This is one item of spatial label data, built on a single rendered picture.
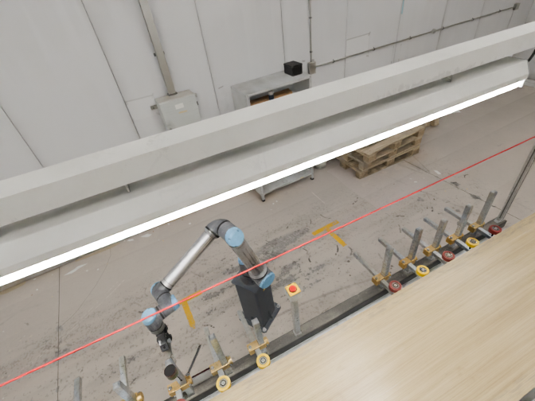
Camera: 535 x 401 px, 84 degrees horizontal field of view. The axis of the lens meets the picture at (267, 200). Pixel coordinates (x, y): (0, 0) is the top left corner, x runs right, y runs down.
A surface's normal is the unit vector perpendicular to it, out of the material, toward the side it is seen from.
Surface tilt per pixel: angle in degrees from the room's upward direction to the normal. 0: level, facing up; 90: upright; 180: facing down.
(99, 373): 0
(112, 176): 90
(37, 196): 90
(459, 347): 0
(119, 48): 90
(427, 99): 61
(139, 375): 0
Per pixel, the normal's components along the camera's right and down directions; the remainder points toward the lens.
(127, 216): 0.33, 0.09
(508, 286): -0.11, -0.77
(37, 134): 0.48, 0.51
